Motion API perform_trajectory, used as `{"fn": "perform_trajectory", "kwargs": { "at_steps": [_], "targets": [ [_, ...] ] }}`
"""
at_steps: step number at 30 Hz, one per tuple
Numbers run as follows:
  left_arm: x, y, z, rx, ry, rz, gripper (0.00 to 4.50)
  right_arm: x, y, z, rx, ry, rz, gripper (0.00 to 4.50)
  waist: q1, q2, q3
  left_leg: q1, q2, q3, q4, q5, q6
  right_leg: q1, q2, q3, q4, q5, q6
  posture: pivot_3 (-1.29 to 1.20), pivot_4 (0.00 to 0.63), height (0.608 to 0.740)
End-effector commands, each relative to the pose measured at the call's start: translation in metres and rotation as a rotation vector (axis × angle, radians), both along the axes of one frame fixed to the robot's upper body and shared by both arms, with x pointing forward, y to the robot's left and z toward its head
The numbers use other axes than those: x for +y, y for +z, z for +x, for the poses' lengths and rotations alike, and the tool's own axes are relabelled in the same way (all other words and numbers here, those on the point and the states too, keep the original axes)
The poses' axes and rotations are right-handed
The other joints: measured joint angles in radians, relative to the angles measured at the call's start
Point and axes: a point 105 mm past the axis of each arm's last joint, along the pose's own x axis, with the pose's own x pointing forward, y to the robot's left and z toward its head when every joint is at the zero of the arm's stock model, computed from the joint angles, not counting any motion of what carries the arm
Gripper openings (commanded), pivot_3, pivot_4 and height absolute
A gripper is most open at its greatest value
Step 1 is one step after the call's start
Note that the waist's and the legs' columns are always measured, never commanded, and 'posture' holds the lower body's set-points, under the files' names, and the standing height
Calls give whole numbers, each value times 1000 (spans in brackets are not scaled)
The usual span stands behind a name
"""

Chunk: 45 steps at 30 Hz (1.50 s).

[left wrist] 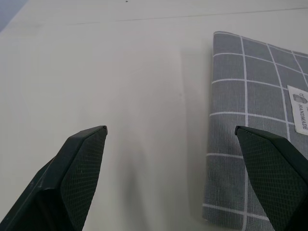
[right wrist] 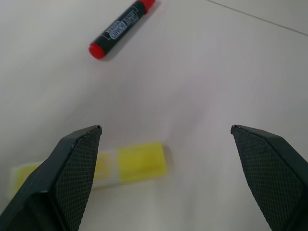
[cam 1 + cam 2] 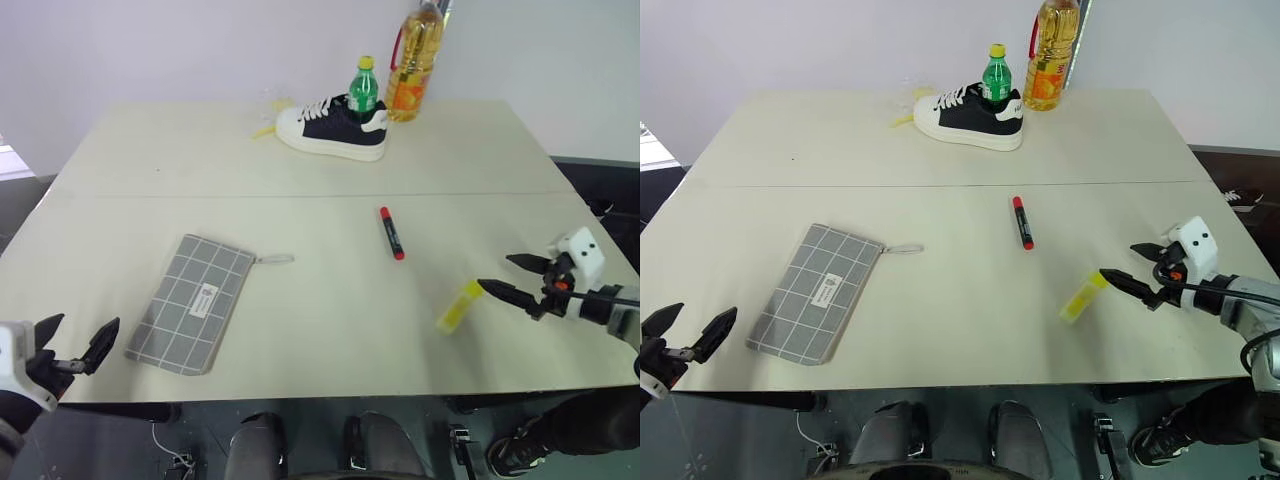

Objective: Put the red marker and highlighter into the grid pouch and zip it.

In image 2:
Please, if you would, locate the black red whiteboard marker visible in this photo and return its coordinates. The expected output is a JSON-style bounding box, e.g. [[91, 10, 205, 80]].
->
[[89, 0, 156, 60]]

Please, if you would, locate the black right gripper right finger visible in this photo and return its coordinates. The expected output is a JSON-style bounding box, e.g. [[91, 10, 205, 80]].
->
[[230, 124, 308, 231]]

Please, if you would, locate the yellow highlighter pen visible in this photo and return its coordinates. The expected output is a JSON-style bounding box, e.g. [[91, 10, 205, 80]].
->
[[9, 141, 168, 201]]

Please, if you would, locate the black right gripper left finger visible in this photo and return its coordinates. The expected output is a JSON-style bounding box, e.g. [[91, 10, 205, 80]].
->
[[0, 125, 103, 231]]

